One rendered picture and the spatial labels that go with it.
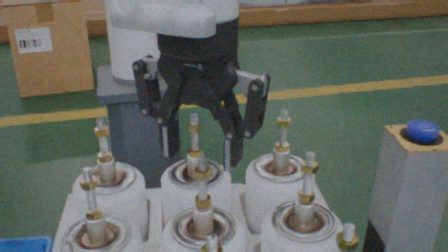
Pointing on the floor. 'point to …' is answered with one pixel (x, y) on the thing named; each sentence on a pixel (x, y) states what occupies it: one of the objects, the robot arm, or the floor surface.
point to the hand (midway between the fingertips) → (200, 150)
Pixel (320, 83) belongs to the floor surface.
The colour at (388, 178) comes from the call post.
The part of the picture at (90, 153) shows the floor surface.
